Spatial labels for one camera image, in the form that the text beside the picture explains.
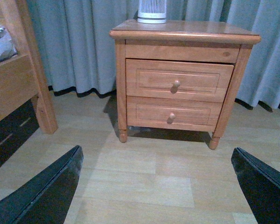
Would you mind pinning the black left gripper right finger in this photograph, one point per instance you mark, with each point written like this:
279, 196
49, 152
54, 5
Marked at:
260, 184

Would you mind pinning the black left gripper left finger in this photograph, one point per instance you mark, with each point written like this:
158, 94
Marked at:
46, 198

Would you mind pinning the wooden drawer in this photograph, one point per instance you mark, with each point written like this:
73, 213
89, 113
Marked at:
177, 80
172, 113

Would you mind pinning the wooden nightstand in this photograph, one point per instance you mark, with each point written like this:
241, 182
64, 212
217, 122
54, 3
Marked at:
183, 41

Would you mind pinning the grey patterned bedding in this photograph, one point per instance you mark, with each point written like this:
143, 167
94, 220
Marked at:
7, 47

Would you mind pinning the grey curtain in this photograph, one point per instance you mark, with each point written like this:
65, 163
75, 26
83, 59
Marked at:
78, 54

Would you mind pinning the white ribbed air purifier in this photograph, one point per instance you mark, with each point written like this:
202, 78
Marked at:
152, 11

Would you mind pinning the wooden bed frame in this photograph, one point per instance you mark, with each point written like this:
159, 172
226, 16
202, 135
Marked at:
22, 76

